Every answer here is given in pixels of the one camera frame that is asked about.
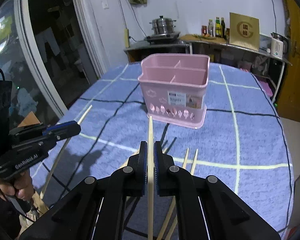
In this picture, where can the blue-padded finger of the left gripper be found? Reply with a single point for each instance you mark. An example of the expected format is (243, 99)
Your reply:
(63, 131)

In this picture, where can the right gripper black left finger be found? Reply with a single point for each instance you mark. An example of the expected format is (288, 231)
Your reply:
(128, 181)

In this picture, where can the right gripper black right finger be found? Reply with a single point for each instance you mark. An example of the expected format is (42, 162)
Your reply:
(167, 185)

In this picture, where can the light wooden chopstick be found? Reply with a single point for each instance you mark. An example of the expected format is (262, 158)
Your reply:
(42, 193)
(184, 203)
(172, 205)
(150, 175)

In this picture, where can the metal kitchen shelf table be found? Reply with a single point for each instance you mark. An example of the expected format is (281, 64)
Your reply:
(261, 63)

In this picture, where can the person's left hand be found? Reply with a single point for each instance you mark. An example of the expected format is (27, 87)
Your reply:
(22, 188)

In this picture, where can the blue checked tablecloth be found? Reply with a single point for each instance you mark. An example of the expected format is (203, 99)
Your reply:
(241, 141)

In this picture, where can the pink plastic utensil basket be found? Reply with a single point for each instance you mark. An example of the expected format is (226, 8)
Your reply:
(174, 88)

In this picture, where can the black induction cooker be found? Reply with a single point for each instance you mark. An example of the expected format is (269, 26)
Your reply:
(166, 38)

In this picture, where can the yellow wooden door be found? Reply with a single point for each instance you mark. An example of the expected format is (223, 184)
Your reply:
(288, 102)

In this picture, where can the stainless steel steamer pot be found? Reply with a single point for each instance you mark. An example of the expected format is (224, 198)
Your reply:
(162, 25)

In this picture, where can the wooden cutting board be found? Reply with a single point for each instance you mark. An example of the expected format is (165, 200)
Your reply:
(195, 37)

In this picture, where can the green-label oil bottle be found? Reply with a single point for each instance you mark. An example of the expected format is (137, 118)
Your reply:
(218, 30)

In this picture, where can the clear plastic bottle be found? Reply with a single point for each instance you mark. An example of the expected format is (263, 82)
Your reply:
(210, 28)

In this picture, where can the dark sauce bottle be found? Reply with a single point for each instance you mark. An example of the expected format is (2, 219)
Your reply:
(223, 29)

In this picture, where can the gold square gift box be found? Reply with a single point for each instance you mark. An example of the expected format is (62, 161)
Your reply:
(244, 31)

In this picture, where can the white electric kettle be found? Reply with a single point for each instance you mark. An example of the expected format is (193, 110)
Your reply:
(279, 45)

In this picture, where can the white sliding door frame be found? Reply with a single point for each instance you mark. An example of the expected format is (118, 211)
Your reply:
(91, 38)

